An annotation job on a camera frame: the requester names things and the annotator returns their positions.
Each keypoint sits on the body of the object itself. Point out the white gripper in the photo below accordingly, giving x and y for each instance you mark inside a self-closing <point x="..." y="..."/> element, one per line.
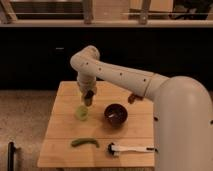
<point x="87" y="86"/>

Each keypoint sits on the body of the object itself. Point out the dark metal cup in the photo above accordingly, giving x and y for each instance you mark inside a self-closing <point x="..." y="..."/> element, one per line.
<point x="88" y="98"/>

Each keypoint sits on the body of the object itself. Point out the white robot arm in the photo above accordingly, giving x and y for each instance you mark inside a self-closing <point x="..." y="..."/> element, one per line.
<point x="182" y="110"/>

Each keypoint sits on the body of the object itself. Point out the green plastic cup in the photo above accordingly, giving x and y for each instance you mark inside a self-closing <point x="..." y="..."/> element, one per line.
<point x="81" y="113"/>

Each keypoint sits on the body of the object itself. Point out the dark red bowl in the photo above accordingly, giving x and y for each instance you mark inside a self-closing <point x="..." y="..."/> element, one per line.
<point x="115" y="114"/>

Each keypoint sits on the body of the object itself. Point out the wooden table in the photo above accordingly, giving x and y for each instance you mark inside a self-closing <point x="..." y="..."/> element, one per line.
<point x="63" y="128"/>

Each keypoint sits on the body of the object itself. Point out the green pepper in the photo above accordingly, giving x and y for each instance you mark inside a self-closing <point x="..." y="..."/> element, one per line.
<point x="81" y="141"/>

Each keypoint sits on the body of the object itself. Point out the black post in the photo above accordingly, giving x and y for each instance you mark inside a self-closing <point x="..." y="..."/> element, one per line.
<point x="11" y="153"/>

